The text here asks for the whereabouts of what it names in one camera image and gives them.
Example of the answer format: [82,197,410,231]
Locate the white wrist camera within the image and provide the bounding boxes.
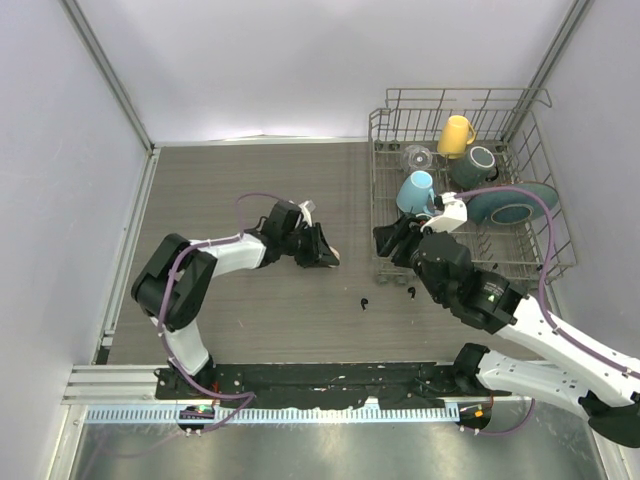
[297,200,316,227]
[420,192,468,233]

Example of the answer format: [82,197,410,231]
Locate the light blue mug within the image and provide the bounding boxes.
[396,171,436,216]

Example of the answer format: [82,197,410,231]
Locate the aluminium frame rail left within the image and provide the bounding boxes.
[90,147,161,365]

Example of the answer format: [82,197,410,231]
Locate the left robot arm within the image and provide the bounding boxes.
[131,200,340,399]

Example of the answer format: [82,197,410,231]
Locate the blue ceramic plate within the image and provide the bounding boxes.
[467,182,559,226]

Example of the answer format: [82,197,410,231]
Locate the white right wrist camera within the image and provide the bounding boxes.
[420,192,468,233]

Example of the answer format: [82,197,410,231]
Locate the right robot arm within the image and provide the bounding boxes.
[373,215,639,448]

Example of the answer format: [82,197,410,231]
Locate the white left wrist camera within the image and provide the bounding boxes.
[297,200,316,227]

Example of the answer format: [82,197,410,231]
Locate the yellow mug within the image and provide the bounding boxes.
[437,115,477,159]

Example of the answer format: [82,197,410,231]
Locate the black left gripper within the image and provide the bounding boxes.
[280,222,338,268]

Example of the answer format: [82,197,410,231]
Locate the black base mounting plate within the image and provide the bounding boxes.
[154,360,514,409]

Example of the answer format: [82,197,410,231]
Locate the cream earbud charging case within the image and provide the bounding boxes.
[330,247,340,268]

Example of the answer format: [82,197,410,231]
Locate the clear glass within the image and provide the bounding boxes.
[400,145,433,173]

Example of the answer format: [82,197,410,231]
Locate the white slotted cable duct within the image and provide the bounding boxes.
[85,403,459,425]

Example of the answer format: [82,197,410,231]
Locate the dark grey-green mug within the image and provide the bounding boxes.
[450,146,499,190]

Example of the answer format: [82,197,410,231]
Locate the metal wire dish rack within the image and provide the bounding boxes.
[369,87,577,288]

